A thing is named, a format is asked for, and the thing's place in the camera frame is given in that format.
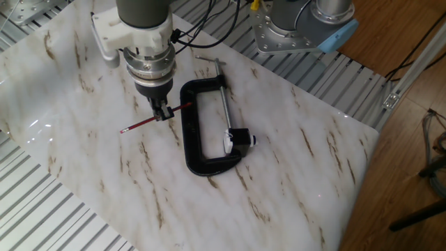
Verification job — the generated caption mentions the thin black wires by post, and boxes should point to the thin black wires by post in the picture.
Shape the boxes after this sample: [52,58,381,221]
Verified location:
[384,12,446,84]

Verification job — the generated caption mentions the black metal C-clamp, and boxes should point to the black metal C-clamp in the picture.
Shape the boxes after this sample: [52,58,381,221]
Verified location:
[178,54,244,177]

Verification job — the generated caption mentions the black chair base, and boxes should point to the black chair base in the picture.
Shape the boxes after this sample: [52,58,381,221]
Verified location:
[388,153,446,233]

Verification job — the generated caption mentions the white perforated mounting plate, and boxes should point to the white perforated mounting plate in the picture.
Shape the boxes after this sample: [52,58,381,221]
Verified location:
[0,0,72,27]

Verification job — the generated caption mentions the black gripper cable bundle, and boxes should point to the black gripper cable bundle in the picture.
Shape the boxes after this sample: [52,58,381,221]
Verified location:
[170,0,242,50]

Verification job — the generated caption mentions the glossy marble pattern sheet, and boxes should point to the glossy marble pattern sheet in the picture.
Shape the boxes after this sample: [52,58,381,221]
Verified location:
[0,0,380,251]

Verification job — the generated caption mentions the aluminium frame post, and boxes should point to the aluminium frame post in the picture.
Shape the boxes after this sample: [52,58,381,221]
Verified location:
[374,30,446,132]

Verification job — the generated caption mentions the silver wrist flange ring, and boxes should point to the silver wrist flange ring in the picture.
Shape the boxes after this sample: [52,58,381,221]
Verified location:
[123,44,177,87]

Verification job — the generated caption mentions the grey cable bundle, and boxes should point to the grey cable bundle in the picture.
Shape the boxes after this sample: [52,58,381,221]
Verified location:
[421,108,446,199]

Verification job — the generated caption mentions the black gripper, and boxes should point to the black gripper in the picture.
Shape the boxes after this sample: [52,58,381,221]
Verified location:
[134,78,175,122]

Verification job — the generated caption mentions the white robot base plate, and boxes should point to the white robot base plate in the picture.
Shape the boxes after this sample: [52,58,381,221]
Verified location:
[248,0,341,56]

